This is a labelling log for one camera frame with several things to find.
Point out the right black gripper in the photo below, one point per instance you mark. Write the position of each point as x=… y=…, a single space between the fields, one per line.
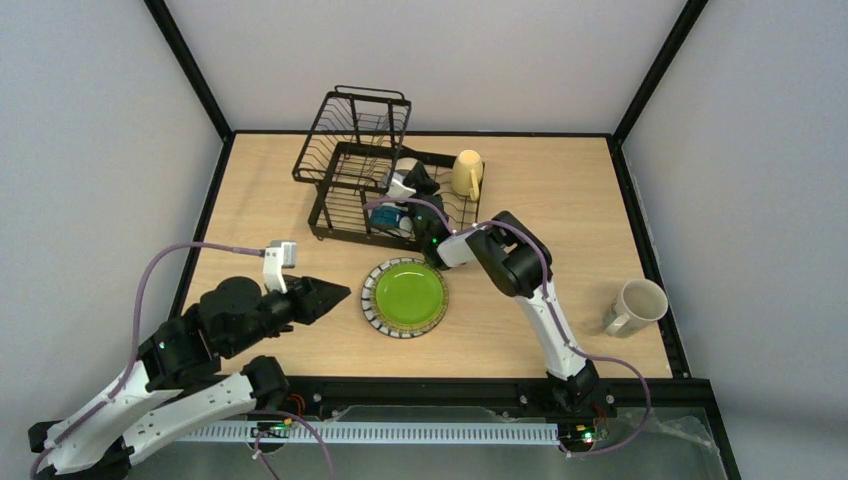
x=419 y=201

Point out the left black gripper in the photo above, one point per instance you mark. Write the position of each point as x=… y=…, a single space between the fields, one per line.
x=299 y=299

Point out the teal patterned white bowl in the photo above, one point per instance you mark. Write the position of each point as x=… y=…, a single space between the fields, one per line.
x=392 y=220

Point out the yellow mug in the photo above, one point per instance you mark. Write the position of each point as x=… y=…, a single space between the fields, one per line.
x=467 y=174

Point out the plain white bowl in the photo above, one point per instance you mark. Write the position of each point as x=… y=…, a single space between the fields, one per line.
x=404 y=166

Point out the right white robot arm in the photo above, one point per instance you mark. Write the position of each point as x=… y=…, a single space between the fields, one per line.
x=520 y=267

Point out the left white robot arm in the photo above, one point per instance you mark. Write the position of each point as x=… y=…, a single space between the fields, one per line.
x=172 y=387

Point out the green plate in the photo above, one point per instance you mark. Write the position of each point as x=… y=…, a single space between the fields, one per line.
x=410 y=295

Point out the blue striped white plate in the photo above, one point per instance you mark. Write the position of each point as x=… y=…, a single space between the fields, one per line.
x=369 y=309

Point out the beige mug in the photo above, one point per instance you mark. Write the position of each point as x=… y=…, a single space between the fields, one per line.
x=640 y=303

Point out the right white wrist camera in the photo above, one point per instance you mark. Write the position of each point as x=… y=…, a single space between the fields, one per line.
x=397 y=187

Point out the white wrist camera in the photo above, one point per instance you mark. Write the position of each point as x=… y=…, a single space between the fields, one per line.
x=278 y=256
x=397 y=187

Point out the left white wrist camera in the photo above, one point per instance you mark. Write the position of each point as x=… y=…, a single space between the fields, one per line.
x=278 y=256

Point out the black wire dish rack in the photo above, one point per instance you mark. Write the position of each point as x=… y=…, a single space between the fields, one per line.
x=349 y=155

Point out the white slotted cable duct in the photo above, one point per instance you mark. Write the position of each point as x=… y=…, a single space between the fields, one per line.
x=379 y=433

